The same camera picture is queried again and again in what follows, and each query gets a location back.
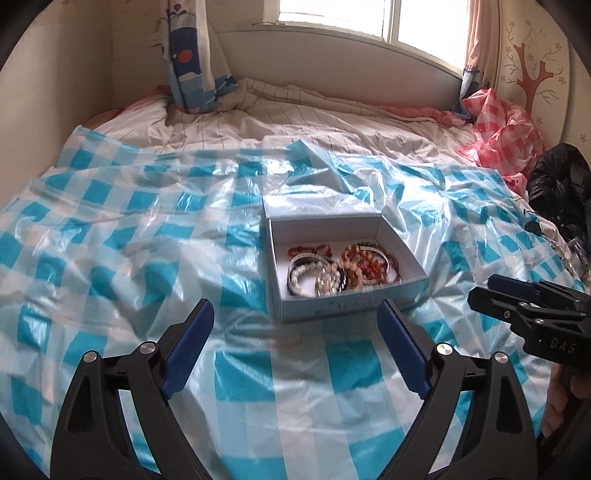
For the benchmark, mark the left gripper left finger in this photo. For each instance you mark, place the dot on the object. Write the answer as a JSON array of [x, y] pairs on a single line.
[[180, 347]]

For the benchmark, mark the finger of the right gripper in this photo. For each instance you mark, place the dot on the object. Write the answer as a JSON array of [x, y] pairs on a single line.
[[508, 306], [526, 286]]

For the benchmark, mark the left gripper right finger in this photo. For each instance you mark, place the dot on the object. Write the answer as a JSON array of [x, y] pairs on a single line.
[[410, 346]]

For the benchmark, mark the white Meltykiss jewelry box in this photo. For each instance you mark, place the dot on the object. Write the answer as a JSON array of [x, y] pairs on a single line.
[[332, 254]]

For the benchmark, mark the right hand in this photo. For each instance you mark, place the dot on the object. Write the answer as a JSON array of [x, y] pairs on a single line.
[[558, 394]]

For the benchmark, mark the black plastic bag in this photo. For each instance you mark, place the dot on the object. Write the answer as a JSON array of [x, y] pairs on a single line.
[[559, 190]]

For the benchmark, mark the blue checkered plastic sheet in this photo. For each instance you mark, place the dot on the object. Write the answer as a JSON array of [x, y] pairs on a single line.
[[115, 243]]

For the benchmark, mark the red checkered plastic bag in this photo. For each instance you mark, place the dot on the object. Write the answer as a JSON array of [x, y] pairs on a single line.
[[506, 139]]

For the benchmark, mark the wardrobe with tree decal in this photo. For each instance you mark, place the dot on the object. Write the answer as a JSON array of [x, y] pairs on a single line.
[[539, 69]]

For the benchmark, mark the pink curtain right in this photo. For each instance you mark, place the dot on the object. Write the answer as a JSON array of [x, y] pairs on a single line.
[[481, 66]]

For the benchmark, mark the beige striped bedsheet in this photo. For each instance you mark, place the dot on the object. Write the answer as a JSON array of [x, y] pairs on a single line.
[[261, 115]]

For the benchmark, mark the window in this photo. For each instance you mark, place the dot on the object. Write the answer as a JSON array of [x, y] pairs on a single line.
[[437, 29]]

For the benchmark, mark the white headboard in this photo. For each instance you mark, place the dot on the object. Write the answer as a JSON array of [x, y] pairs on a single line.
[[339, 65]]

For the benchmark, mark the blue cartoon curtain left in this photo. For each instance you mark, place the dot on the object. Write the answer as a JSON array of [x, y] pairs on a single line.
[[198, 73]]

